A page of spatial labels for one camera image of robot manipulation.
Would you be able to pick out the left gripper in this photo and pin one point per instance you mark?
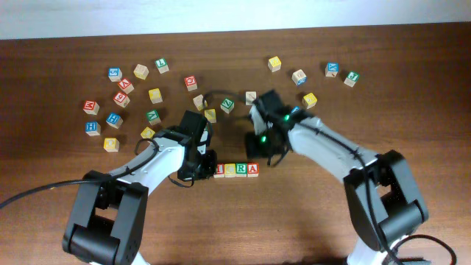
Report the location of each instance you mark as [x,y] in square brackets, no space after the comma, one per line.
[211,168]

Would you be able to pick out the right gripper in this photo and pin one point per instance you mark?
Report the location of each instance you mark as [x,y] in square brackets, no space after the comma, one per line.
[252,150]

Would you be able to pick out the red I block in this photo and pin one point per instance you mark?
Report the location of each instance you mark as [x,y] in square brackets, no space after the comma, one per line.
[220,172]

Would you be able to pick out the yellow C block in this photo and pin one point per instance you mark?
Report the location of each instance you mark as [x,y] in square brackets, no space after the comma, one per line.
[229,170]

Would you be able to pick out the red a block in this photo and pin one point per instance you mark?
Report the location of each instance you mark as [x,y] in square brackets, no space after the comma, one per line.
[126,86]
[253,169]

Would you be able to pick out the green R block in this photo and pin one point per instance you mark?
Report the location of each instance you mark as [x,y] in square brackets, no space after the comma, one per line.
[241,169]

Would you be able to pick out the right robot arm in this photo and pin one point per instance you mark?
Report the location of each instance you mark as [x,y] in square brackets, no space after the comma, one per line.
[384,201]

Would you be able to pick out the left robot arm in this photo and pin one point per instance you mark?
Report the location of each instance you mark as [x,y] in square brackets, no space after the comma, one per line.
[106,224]

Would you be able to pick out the blue I block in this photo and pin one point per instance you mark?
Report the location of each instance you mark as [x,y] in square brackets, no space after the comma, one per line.
[295,109]

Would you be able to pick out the yellow S block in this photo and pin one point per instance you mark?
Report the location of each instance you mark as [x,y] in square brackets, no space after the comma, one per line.
[210,115]

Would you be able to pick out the yellow block right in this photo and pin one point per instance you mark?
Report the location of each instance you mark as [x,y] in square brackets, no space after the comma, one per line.
[309,100]

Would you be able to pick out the green Z block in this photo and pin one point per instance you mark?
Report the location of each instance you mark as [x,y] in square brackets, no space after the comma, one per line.
[227,105]

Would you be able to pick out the yellow O block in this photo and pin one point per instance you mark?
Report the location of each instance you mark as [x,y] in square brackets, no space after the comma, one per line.
[148,133]

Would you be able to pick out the plain wood block centre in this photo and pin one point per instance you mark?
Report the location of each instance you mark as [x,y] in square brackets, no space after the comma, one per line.
[199,102]

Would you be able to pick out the green V block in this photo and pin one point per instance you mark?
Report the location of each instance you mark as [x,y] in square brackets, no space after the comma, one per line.
[153,117]

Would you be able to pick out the plain block blue side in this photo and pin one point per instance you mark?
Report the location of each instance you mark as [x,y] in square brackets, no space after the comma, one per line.
[299,77]

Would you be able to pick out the yellow block top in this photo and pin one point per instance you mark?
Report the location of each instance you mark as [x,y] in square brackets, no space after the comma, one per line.
[274,64]

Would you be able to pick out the yellow block upper left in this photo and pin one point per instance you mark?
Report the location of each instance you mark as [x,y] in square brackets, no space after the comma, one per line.
[155,96]

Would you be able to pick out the red Q block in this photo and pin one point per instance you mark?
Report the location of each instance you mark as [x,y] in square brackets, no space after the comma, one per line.
[190,83]

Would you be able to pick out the yellow block lower left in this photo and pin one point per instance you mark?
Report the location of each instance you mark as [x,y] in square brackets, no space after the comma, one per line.
[111,144]

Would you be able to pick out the blue X block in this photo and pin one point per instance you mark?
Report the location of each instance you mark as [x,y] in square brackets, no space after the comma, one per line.
[331,69]

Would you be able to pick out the blue H block tilted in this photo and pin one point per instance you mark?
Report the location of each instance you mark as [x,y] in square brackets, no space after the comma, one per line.
[114,120]

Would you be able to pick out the green J block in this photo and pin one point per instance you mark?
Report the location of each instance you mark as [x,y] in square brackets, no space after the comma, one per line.
[351,79]

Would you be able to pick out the red 6 block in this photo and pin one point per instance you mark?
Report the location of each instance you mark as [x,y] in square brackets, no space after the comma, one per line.
[121,99]

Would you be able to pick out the green L block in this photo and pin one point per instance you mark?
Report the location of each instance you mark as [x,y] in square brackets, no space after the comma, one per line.
[162,65]

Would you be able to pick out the plain yellow-sided block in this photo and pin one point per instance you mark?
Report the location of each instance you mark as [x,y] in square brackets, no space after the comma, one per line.
[141,72]

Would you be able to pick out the red M block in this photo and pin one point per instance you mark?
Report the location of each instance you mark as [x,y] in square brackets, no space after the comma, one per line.
[91,107]

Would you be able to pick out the blue S block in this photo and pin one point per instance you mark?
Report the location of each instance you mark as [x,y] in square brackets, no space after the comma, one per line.
[115,74]

